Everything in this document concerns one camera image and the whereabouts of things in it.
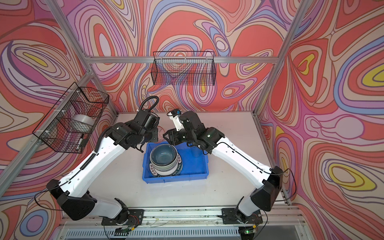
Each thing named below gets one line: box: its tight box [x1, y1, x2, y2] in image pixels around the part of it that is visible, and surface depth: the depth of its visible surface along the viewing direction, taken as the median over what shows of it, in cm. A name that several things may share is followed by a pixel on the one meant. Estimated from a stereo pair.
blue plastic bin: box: [142, 141, 209, 184], surface depth 86 cm
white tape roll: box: [69, 114, 95, 133], surface depth 74 cm
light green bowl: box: [150, 159, 178, 171], surface depth 80 cm
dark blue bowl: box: [150, 144, 177, 167], surface depth 86 cm
